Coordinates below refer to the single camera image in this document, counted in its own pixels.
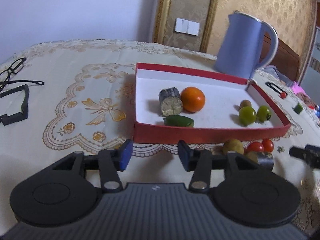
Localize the yellow-brown longan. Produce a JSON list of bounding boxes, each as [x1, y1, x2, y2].
[[222, 139, 244, 154]]

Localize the red cherry tomato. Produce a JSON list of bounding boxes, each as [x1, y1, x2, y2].
[[261, 139, 274, 153], [246, 141, 264, 153], [280, 92, 287, 99]]

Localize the green cucumber chunk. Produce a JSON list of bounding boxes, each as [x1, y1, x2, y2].
[[293, 103, 303, 114]]

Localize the green cucumber piece in box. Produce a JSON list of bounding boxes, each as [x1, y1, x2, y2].
[[164, 115, 194, 127]]

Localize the small green tomato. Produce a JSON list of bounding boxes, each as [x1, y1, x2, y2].
[[257, 105, 272, 122]]

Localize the red shallow cardboard box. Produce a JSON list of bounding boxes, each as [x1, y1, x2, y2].
[[133, 63, 292, 144]]

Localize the orange tangerine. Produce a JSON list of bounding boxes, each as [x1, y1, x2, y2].
[[181, 87, 206, 113]]

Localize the large green tomato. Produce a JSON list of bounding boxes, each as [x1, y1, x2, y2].
[[239, 106, 257, 126]]

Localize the brown longan in box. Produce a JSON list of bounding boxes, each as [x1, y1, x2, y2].
[[240, 100, 252, 108]]

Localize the embroidered cream tablecloth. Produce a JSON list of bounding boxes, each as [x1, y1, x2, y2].
[[1, 40, 319, 235]]

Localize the wooden bed headboard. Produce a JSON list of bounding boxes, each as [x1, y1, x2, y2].
[[260, 39, 299, 82]]

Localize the blue electric kettle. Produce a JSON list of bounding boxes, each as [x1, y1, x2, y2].
[[214, 11, 279, 79]]

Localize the black eyeglasses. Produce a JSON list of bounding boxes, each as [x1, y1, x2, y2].
[[0, 57, 45, 92]]

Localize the black rectangular frame right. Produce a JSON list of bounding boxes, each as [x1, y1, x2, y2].
[[265, 82, 287, 94]]

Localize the black rectangular frame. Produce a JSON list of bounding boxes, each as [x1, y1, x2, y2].
[[265, 82, 287, 94], [0, 84, 30, 126]]

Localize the black rectangular frame left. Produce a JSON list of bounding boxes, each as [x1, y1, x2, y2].
[[0, 84, 30, 126]]

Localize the white wall switch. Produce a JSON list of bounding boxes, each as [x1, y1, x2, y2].
[[175, 18, 200, 36]]

